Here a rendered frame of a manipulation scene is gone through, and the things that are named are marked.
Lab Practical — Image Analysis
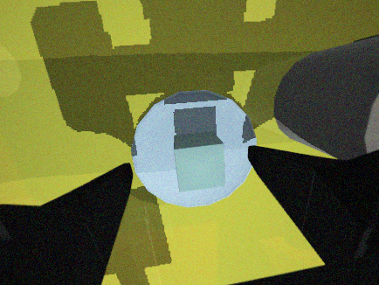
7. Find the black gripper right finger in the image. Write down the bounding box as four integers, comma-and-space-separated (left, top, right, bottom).
248, 145, 379, 264

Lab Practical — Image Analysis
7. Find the grey cylinder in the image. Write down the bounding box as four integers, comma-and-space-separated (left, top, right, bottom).
273, 35, 379, 161

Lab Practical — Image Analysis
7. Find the pale teal cube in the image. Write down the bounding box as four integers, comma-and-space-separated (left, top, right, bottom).
174, 131, 225, 192

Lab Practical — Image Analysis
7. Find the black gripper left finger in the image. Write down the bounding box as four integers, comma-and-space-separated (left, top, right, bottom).
0, 163, 133, 285

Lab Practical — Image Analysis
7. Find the light blue round dish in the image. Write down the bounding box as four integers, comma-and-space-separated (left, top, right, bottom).
131, 90, 257, 208

